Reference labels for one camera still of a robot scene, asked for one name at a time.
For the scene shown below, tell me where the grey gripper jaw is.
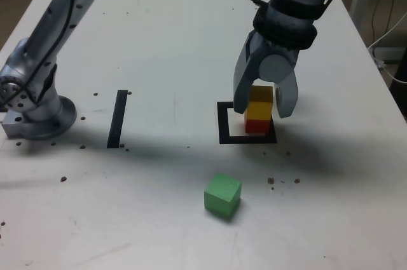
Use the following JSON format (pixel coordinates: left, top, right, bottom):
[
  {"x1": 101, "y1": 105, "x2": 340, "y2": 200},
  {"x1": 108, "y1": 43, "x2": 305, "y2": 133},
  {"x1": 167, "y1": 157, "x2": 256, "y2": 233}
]
[
  {"x1": 258, "y1": 51, "x2": 300, "y2": 119},
  {"x1": 233, "y1": 30, "x2": 265, "y2": 114}
]

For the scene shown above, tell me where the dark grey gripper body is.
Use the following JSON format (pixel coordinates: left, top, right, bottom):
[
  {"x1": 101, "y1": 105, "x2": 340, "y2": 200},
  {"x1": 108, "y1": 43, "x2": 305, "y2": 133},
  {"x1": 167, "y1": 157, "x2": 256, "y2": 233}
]
[{"x1": 253, "y1": 37, "x2": 301, "y2": 65}]

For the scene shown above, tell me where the yellow cube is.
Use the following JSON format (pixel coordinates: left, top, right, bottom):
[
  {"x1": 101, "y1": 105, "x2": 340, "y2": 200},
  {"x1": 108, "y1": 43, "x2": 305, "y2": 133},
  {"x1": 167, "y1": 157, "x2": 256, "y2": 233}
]
[{"x1": 244, "y1": 85, "x2": 274, "y2": 122}]

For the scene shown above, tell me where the red cube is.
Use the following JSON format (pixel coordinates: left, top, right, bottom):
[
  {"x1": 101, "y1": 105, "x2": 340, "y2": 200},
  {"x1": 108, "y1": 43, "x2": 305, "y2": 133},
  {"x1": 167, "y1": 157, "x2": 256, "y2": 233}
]
[{"x1": 244, "y1": 119, "x2": 271, "y2": 133}]

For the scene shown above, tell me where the green cube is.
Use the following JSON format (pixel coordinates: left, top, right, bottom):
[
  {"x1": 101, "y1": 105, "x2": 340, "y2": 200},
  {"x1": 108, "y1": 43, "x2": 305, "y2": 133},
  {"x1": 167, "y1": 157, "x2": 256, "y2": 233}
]
[{"x1": 203, "y1": 173, "x2": 242, "y2": 220}]

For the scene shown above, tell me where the black tape square outline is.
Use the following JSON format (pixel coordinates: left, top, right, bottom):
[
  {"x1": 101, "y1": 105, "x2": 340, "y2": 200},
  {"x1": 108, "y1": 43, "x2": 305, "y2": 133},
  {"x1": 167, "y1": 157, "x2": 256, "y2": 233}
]
[{"x1": 217, "y1": 100, "x2": 278, "y2": 145}]

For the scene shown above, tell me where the black tape strip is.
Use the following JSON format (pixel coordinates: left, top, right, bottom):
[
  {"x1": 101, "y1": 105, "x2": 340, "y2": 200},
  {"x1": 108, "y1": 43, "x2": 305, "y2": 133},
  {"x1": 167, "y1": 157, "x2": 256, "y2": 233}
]
[{"x1": 106, "y1": 90, "x2": 128, "y2": 149}]

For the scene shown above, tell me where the white cable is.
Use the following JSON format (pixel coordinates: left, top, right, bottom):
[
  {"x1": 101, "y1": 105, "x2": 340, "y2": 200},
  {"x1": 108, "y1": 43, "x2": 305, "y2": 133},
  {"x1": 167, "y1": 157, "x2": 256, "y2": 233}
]
[{"x1": 368, "y1": 11, "x2": 407, "y2": 84}]

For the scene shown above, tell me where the black hanging cable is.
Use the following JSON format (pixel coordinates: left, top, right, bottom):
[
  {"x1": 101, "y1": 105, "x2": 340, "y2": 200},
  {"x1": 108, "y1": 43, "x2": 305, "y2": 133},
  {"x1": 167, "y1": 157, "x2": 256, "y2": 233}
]
[{"x1": 371, "y1": 0, "x2": 397, "y2": 47}]

